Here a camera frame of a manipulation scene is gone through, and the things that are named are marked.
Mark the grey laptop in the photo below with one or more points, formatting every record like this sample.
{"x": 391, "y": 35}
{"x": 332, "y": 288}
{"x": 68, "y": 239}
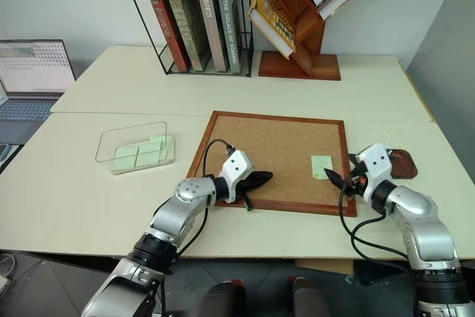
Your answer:
{"x": 29, "y": 83}

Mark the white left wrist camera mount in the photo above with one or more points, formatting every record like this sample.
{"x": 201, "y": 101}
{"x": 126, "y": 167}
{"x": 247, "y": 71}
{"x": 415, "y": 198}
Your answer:
{"x": 237, "y": 169}

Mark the brown leather tray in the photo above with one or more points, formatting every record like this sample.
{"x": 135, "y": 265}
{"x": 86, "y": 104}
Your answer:
{"x": 402, "y": 165}

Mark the grey-green SOLACE book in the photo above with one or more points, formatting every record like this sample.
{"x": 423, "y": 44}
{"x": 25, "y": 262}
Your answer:
{"x": 229, "y": 27}

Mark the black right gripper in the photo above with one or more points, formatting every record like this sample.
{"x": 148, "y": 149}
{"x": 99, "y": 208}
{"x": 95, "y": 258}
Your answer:
{"x": 357, "y": 179}

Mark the yellow patterned book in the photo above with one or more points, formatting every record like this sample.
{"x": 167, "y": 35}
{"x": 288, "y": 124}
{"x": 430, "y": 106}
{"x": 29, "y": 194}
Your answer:
{"x": 272, "y": 16}

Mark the green sticky note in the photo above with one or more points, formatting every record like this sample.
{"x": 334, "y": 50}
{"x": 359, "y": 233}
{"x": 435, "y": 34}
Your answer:
{"x": 124, "y": 159}
{"x": 320, "y": 164}
{"x": 167, "y": 143}
{"x": 148, "y": 153}

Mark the brown HOMES book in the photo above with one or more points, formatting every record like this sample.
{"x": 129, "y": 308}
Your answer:
{"x": 211, "y": 20}

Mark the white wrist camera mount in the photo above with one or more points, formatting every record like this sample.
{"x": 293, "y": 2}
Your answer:
{"x": 376, "y": 168}
{"x": 237, "y": 169}

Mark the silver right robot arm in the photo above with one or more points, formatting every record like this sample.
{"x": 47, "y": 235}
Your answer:
{"x": 423, "y": 228}

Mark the red hardcover book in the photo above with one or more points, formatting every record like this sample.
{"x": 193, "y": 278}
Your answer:
{"x": 167, "y": 23}

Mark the clear plastic box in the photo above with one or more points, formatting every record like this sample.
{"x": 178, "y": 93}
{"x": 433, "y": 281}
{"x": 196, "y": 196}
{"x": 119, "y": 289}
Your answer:
{"x": 133, "y": 148}

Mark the dark rounded shape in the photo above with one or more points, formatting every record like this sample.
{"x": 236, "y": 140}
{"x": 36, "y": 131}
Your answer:
{"x": 219, "y": 300}
{"x": 310, "y": 296}

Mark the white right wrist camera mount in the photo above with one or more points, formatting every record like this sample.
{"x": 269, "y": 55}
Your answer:
{"x": 376, "y": 168}

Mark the olive green patterned book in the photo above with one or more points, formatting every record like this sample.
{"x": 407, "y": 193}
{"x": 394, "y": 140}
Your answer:
{"x": 187, "y": 23}

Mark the wooden tree bookshelf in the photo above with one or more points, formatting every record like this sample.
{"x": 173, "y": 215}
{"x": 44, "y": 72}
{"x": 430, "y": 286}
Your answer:
{"x": 304, "y": 46}

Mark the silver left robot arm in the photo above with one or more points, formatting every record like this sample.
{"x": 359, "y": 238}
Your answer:
{"x": 174, "y": 217}

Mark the wood-framed cork board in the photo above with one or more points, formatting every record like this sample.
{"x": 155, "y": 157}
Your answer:
{"x": 278, "y": 146}

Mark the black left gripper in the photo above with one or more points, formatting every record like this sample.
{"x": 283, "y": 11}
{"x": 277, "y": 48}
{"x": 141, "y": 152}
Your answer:
{"x": 248, "y": 182}

